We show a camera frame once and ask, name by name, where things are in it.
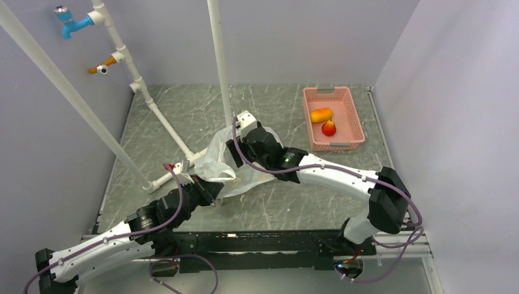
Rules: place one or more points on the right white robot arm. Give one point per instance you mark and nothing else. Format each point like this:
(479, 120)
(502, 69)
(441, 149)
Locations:
(384, 193)

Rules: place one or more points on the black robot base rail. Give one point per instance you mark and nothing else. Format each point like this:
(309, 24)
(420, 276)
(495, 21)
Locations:
(258, 250)

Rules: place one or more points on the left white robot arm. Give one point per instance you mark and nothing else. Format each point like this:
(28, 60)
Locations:
(148, 231)

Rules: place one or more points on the silver open-end wrench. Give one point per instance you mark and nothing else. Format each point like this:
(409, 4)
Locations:
(217, 202)

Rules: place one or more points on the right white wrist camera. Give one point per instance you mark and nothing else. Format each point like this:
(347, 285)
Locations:
(246, 122)

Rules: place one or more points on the blue plastic faucet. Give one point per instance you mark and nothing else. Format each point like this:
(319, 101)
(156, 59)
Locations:
(69, 24)

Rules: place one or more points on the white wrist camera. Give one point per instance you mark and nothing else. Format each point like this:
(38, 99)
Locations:
(246, 122)
(179, 170)

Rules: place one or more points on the pink plastic basket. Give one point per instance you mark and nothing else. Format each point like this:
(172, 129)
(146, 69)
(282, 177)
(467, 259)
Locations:
(349, 135)

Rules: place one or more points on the orange plastic faucet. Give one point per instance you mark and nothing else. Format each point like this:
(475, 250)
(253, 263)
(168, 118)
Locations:
(102, 68)

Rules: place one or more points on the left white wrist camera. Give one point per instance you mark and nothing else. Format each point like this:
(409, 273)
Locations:
(179, 170)

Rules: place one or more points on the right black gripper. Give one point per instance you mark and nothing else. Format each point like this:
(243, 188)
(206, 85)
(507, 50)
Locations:
(231, 146)

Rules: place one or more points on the red fake fruit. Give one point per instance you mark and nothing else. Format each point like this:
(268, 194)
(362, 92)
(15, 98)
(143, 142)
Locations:
(329, 128)

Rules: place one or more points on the orange fake fruit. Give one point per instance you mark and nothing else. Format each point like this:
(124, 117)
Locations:
(320, 115)

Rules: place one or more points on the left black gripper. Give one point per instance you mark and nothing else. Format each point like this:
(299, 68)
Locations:
(208, 190)

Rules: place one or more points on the white plastic bag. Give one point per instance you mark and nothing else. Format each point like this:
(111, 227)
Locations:
(218, 166)

